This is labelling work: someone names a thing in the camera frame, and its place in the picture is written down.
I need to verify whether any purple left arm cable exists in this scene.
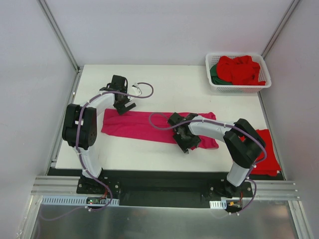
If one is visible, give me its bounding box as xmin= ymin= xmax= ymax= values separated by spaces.
xmin=39 ymin=82 xmax=154 ymax=221

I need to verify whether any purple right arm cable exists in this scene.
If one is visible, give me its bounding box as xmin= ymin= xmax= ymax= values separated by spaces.
xmin=149 ymin=113 xmax=268 ymax=213

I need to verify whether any red crumpled t shirt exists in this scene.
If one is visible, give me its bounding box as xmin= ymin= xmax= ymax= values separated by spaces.
xmin=216 ymin=55 xmax=266 ymax=86

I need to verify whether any pink t shirt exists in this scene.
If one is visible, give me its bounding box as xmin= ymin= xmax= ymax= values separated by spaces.
xmin=101 ymin=109 xmax=219 ymax=149

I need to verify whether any green t shirt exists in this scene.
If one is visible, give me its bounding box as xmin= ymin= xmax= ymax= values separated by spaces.
xmin=210 ymin=64 xmax=232 ymax=85

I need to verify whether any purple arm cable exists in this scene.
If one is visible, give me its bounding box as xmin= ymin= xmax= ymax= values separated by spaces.
xmin=39 ymin=82 xmax=154 ymax=221
xmin=149 ymin=113 xmax=268 ymax=213

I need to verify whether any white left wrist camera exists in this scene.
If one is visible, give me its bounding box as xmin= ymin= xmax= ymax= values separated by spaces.
xmin=130 ymin=86 xmax=143 ymax=96

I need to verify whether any white plastic laundry basket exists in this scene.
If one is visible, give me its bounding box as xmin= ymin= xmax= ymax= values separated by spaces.
xmin=205 ymin=52 xmax=272 ymax=93

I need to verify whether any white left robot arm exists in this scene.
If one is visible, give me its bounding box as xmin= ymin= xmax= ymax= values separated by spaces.
xmin=62 ymin=75 xmax=136 ymax=197

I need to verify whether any aluminium frame rail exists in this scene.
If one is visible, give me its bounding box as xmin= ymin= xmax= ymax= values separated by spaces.
xmin=31 ymin=175 xmax=301 ymax=208

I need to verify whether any folded red t shirt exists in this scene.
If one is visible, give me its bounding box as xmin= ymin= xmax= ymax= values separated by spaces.
xmin=251 ymin=129 xmax=281 ymax=177

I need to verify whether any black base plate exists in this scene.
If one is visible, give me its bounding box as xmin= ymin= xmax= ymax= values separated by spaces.
xmin=48 ymin=168 xmax=289 ymax=208

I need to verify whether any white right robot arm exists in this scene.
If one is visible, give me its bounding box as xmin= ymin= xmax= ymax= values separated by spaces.
xmin=167 ymin=113 xmax=266 ymax=198

